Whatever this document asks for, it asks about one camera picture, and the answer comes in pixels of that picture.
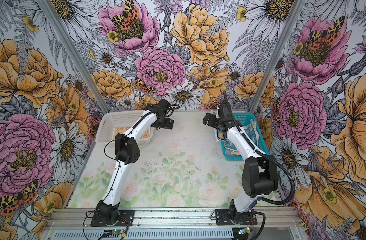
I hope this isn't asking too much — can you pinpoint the teal plastic basket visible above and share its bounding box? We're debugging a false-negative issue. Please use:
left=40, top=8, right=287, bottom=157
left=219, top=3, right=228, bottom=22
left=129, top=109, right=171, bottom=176
left=220, top=113, right=268, bottom=161

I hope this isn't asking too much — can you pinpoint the blue and cream towel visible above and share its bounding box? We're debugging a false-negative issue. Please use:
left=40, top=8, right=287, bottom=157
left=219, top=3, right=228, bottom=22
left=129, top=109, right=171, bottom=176
left=216, top=119, right=260, bottom=147

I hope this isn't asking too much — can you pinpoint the orange patterned towel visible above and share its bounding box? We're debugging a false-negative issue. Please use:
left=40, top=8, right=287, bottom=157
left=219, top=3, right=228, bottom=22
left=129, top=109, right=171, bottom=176
left=113, top=125, right=151, bottom=139

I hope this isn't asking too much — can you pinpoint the white plastic basket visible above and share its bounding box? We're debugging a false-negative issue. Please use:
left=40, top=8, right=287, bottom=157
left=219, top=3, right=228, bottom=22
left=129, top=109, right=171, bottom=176
left=95, top=110, right=157, bottom=145

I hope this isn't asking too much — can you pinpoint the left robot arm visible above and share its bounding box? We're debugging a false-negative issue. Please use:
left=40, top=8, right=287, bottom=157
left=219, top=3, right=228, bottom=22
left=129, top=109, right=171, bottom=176
left=92, top=99, right=180, bottom=227

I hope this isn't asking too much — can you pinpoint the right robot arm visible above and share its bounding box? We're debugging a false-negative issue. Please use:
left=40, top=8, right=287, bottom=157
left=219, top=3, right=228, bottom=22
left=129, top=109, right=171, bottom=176
left=203, top=105, right=278, bottom=225

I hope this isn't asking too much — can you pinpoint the pink and cream towel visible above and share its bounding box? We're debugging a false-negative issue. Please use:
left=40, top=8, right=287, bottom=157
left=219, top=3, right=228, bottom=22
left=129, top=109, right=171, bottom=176
left=224, top=146, right=241, bottom=157

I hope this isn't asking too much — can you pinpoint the green circuit board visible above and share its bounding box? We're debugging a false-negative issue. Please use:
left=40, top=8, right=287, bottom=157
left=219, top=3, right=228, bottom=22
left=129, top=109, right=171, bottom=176
left=105, top=229, right=127, bottom=238

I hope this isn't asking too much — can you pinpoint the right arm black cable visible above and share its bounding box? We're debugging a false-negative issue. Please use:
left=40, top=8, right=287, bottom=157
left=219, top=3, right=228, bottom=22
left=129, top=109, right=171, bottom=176
left=222, top=89, right=296, bottom=240

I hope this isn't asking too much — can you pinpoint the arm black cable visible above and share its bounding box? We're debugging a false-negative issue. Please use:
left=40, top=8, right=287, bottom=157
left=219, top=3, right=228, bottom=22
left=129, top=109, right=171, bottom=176
left=82, top=103, right=181, bottom=240
left=222, top=89, right=296, bottom=240

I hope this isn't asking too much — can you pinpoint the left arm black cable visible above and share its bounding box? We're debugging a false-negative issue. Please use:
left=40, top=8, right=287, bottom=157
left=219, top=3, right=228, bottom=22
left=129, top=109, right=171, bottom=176
left=82, top=103, right=181, bottom=240

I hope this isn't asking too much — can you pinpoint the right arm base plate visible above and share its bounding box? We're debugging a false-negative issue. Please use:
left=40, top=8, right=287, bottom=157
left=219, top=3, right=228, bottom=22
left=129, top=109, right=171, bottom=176
left=214, top=209, right=257, bottom=226

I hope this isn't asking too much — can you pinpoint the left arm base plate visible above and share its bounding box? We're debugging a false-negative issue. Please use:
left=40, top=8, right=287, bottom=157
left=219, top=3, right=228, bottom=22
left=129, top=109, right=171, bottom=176
left=91, top=210, right=136, bottom=227

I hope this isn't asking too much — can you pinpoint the right aluminium corner post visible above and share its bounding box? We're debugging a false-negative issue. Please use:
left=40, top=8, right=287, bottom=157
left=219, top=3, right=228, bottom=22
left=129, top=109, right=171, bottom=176
left=248, top=0, right=306, bottom=114

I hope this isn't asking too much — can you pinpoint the aluminium corner post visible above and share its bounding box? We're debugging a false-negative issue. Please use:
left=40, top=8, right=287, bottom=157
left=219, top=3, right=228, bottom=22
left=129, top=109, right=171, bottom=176
left=38, top=1, right=110, bottom=115
left=248, top=0, right=306, bottom=114

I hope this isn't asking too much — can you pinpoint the aluminium front rail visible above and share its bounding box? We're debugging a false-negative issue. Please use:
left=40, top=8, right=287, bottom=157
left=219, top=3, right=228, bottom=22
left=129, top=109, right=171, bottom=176
left=41, top=207, right=307, bottom=240

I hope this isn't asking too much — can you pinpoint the left aluminium corner post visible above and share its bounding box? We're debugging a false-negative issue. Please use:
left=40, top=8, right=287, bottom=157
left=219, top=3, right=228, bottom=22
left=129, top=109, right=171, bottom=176
left=38, top=1, right=110, bottom=115

